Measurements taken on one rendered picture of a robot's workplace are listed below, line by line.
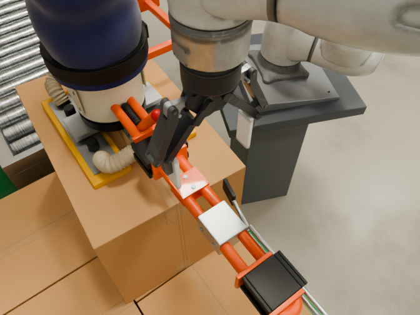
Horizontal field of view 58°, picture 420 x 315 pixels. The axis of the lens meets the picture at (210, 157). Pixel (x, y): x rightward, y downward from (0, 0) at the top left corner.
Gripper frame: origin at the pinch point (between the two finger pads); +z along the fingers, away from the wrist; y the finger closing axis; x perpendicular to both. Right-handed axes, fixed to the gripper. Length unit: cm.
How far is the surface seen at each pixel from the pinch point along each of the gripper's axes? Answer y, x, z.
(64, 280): 34, -29, 67
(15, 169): 33, -76, 64
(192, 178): 0.1, -5.7, 12.6
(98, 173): 13.0, -26.8, 24.9
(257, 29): -155, -154, 121
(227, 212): -0.9, 4.4, 12.5
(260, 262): 0.5, 15.2, 11.7
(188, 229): -0.4, -10.0, 42.0
